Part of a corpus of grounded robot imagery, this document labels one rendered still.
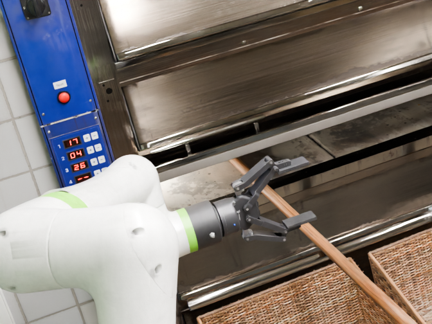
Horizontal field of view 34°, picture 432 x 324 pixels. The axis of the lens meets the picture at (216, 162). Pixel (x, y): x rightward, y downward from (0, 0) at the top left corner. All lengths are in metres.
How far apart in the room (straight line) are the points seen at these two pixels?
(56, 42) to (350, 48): 0.84
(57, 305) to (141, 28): 0.84
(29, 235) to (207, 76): 1.08
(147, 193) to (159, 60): 0.60
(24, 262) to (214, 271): 1.27
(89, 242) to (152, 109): 1.03
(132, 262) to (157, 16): 1.04
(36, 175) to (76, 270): 1.00
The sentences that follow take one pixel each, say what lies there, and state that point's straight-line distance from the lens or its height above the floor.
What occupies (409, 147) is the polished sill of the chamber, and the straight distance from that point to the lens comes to 2.32.
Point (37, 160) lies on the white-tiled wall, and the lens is 1.91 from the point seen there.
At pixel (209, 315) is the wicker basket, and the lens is 2.24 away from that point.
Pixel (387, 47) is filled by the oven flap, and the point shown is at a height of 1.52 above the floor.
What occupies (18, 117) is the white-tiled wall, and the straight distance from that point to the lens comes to 1.87.
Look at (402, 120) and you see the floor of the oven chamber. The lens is 2.46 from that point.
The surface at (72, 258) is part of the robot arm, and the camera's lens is 0.94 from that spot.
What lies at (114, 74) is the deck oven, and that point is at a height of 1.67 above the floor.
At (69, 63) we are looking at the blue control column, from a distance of 1.80.
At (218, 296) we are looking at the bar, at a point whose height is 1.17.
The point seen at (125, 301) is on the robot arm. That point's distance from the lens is 0.92.
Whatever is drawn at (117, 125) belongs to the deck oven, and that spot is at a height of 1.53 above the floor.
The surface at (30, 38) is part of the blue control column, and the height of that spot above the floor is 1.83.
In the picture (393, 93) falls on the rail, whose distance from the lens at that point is 2.04.
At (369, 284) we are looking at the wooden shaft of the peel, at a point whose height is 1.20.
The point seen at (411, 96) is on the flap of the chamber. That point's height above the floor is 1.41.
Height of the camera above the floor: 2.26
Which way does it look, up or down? 27 degrees down
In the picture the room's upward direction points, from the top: 12 degrees counter-clockwise
